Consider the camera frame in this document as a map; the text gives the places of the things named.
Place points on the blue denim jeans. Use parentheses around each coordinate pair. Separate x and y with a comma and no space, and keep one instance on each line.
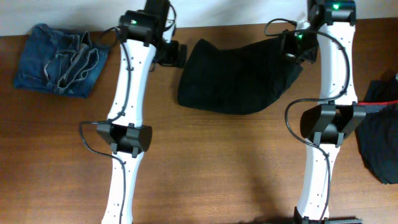
(60,61)

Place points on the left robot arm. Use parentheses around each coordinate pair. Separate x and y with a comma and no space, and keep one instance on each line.
(145,38)

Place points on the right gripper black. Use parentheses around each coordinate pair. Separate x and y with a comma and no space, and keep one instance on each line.
(290,55)

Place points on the black shorts garment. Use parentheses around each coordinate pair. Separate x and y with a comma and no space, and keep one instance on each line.
(238,81)

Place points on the dark garment with red trim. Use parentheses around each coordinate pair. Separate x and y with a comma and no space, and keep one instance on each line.
(377,134)

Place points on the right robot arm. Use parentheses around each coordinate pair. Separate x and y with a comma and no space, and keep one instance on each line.
(327,32)

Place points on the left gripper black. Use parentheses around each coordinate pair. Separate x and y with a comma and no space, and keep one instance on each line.
(175,59)

